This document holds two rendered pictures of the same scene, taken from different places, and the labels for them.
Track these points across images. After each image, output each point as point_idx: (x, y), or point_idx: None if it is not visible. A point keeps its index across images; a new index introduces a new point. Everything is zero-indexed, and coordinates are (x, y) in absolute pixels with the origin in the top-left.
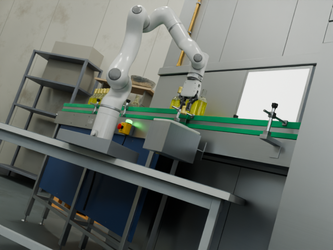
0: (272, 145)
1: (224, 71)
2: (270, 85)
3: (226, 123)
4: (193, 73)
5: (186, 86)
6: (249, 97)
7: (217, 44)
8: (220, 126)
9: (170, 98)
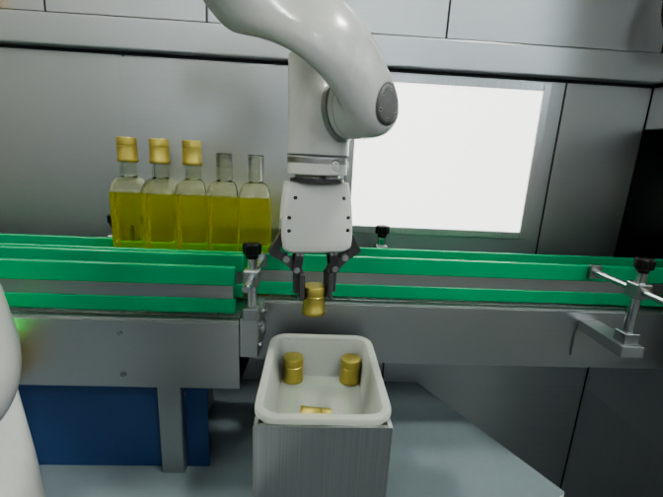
0: (581, 331)
1: (258, 66)
2: (438, 127)
3: (407, 274)
4: (335, 161)
5: (305, 214)
6: (380, 160)
7: None
8: (388, 284)
9: (20, 143)
